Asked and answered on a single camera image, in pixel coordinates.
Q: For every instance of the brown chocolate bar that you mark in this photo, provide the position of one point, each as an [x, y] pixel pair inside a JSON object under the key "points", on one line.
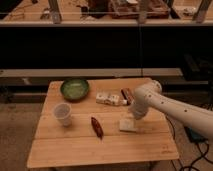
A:
{"points": [[127, 94]]}

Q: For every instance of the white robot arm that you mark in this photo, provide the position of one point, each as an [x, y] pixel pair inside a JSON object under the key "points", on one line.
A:
{"points": [[149, 95]]}

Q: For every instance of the red chili pepper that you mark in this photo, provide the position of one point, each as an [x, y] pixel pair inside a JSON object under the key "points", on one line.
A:
{"points": [[97, 127]]}

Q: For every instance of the translucent white cup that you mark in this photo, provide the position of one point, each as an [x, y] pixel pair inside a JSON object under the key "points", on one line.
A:
{"points": [[62, 112]]}

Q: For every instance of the green ceramic bowl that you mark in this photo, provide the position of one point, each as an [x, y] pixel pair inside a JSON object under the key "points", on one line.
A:
{"points": [[74, 89]]}

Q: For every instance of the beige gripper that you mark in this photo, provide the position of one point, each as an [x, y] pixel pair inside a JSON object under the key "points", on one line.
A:
{"points": [[137, 120]]}

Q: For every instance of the brown tray on shelf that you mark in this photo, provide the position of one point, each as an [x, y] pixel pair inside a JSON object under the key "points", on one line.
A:
{"points": [[131, 9]]}

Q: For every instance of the white patterned box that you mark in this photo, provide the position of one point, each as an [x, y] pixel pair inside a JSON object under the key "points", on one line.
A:
{"points": [[107, 98]]}

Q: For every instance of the black power adapter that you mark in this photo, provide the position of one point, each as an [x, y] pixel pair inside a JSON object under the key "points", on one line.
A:
{"points": [[193, 136]]}

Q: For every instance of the long wooden shelf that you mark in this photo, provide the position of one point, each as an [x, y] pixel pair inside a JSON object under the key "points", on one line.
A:
{"points": [[95, 13]]}

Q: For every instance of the wooden folding table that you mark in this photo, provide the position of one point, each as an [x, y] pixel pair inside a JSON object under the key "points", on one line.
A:
{"points": [[78, 145]]}

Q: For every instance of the white sponge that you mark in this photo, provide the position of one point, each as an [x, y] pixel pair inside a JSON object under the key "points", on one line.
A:
{"points": [[127, 125]]}

